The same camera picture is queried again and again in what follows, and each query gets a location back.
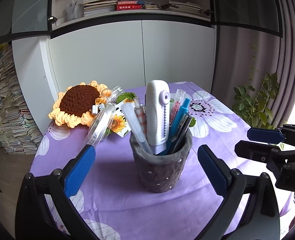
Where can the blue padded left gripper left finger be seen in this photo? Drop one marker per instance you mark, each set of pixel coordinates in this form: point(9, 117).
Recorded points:
point(33, 218)

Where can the stack of papers on floor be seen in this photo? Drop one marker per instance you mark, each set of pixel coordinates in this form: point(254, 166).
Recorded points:
point(19, 133)

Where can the sunflower gift card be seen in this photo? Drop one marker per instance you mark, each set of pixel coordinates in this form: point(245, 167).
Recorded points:
point(120, 126)

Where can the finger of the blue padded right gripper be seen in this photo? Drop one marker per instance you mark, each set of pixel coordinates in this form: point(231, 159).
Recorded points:
point(270, 136)
point(255, 151)

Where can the black marker pen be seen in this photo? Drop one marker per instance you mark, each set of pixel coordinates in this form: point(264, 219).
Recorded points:
point(173, 139)

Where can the white correction tape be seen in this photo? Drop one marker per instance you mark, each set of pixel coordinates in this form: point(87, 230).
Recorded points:
point(157, 104)

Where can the green potted plant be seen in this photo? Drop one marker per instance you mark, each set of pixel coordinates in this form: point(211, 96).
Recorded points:
point(251, 104)

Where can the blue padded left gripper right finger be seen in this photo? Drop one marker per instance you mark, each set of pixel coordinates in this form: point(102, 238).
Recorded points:
point(260, 219)

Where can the pink checked pen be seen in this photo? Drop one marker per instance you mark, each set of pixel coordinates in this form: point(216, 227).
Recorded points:
point(139, 110)

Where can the blue pen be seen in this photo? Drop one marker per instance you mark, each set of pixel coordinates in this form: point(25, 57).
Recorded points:
point(175, 124)

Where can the transparent ribbon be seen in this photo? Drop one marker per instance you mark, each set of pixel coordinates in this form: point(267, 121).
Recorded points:
point(105, 112)

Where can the red books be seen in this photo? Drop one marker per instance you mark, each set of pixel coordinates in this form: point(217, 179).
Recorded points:
point(129, 5)

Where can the purple floral tablecloth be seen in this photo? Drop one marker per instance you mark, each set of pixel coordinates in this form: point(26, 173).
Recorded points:
point(115, 205)

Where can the pink curtain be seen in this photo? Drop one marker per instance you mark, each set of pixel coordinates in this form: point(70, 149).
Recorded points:
point(255, 38)

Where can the white bookshelf cabinet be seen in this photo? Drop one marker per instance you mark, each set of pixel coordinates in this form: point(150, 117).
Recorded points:
point(124, 53)

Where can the grey felt pen holder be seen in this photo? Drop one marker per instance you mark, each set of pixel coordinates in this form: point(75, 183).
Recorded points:
point(160, 173)

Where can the crochet sunflower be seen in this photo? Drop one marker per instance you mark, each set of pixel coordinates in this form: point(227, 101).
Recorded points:
point(73, 107)

